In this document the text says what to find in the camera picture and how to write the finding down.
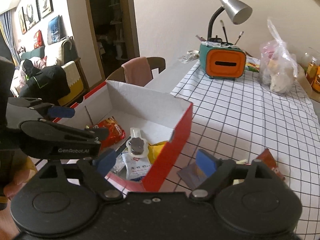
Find grey purple snack packet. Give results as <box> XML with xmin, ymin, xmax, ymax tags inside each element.
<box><xmin>177</xmin><ymin>163</ymin><xmax>207</xmax><ymax>191</ymax></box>

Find brown Oreo snack bag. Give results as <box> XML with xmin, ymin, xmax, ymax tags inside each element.
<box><xmin>256</xmin><ymin>148</ymin><xmax>285</xmax><ymax>181</ymax></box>

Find white red-logo snack packet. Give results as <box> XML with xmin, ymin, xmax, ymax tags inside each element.
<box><xmin>122</xmin><ymin>153</ymin><xmax>151</xmax><ymax>181</ymax></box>

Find person left hand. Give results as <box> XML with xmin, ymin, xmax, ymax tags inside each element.
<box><xmin>3</xmin><ymin>157</ymin><xmax>37</xmax><ymax>199</ymax></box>

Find red orange snack packet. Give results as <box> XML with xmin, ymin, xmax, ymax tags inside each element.
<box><xmin>85</xmin><ymin>116</ymin><xmax>126</xmax><ymax>150</ymax></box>

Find pale yellow snack packet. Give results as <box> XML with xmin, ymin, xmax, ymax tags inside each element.
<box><xmin>236</xmin><ymin>159</ymin><xmax>248</xmax><ymax>165</ymax></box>

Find jelly cup with dark lid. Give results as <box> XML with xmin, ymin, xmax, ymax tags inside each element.
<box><xmin>126</xmin><ymin>127</ymin><xmax>149</xmax><ymax>158</ymax></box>

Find sofa with clothes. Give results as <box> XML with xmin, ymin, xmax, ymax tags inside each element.
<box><xmin>10</xmin><ymin>37</ymin><xmax>89</xmax><ymax>106</ymax></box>

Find red cardboard box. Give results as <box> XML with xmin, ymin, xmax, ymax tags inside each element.
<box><xmin>55</xmin><ymin>81</ymin><xmax>193</xmax><ymax>192</ymax></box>

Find checkered white tablecloth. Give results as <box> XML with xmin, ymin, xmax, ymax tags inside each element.
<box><xmin>148</xmin><ymin>63</ymin><xmax>319</xmax><ymax>239</ymax></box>

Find pink cloth on chair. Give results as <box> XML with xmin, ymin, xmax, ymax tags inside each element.
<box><xmin>122</xmin><ymin>57</ymin><xmax>153</xmax><ymax>87</ymax></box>

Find wooden chair with pink cloth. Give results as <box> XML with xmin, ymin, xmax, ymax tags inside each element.
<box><xmin>107</xmin><ymin>57</ymin><xmax>166</xmax><ymax>87</ymax></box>

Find orange teal tissue box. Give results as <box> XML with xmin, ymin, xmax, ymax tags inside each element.
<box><xmin>199</xmin><ymin>41</ymin><xmax>246</xmax><ymax>79</ymax></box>

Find clear plastic bag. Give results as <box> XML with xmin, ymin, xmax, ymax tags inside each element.
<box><xmin>259</xmin><ymin>18</ymin><xmax>298</xmax><ymax>94</ymax></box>

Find amber jar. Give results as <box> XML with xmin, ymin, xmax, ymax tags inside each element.
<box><xmin>306</xmin><ymin>57</ymin><xmax>319</xmax><ymax>93</ymax></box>

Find silver desk lamp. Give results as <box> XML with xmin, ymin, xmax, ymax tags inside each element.
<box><xmin>207</xmin><ymin>0</ymin><xmax>253</xmax><ymax>39</ymax></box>

